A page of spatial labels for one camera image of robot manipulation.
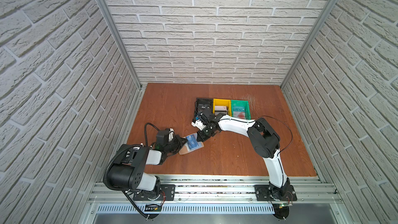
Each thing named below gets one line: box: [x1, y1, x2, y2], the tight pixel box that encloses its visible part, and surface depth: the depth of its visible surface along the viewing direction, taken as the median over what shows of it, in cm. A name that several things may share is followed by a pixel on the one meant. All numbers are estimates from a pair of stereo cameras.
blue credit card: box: [186, 133, 199, 150], surface depth 91 cm
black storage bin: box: [192, 97, 213, 121], surface depth 108 cm
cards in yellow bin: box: [214, 105, 229, 116], surface depth 105 cm
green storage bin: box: [230, 99, 252, 120], surface depth 104 cm
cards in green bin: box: [232, 105, 246, 120], surface depth 104 cm
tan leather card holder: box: [178, 136, 205, 156], surface depth 89 cm
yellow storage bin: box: [212, 98, 232, 117], surface depth 104 cm
